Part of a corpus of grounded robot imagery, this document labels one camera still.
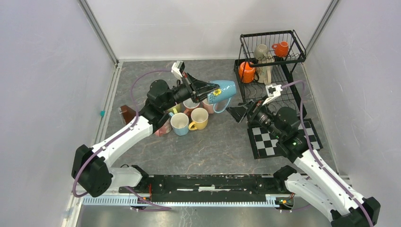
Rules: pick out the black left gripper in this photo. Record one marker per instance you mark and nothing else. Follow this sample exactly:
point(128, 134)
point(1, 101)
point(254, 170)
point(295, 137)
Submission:
point(197, 89)

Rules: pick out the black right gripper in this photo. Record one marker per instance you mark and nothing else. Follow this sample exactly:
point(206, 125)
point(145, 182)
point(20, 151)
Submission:
point(239, 112)

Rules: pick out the salmon floral mug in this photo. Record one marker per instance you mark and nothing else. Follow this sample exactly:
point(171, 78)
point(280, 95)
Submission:
point(189, 106)

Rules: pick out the light pink hexagonal mug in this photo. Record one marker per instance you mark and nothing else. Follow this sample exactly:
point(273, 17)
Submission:
point(209, 107)

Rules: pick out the teal blue mug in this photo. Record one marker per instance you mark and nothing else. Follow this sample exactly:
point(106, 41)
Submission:
point(225, 91)

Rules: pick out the light blue hexagonal mug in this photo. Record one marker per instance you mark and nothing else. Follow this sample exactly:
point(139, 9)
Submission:
point(179, 123)

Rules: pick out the pink patterned mug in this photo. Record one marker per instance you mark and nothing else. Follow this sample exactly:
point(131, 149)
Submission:
point(165, 129)

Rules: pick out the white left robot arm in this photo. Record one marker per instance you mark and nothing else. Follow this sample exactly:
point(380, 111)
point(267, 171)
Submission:
point(90, 169)

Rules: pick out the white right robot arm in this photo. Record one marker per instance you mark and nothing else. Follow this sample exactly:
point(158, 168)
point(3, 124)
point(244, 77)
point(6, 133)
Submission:
point(328, 193)

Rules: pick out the pale yellow mug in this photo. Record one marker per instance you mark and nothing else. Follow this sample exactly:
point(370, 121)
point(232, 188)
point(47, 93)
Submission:
point(175, 109)

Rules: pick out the orange ribbed mug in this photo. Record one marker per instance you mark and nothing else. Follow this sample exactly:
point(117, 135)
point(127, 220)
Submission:
point(246, 72)

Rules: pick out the cream floral mug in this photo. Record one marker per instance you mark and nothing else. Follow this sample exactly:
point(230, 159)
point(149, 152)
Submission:
point(263, 73)

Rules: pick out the beige grey mug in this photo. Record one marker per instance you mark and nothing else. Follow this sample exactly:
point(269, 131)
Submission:
point(261, 52)

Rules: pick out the small orange cup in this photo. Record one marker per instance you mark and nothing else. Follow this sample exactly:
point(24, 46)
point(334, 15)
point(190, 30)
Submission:
point(281, 49)

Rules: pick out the brown wedge block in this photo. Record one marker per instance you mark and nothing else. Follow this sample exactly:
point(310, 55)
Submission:
point(128, 115)

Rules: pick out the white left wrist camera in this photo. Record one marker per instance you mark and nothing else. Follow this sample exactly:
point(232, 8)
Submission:
point(177, 69)

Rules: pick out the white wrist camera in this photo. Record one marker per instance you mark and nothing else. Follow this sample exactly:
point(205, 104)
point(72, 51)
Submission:
point(273, 92)
point(177, 69)

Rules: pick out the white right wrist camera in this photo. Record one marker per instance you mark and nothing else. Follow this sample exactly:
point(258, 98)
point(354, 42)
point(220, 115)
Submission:
point(273, 92)

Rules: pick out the black wire dish rack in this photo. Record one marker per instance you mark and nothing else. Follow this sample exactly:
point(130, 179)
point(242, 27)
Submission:
point(282, 67)

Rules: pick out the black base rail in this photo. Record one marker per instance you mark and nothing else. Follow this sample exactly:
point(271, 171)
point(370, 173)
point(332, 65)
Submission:
point(211, 188)

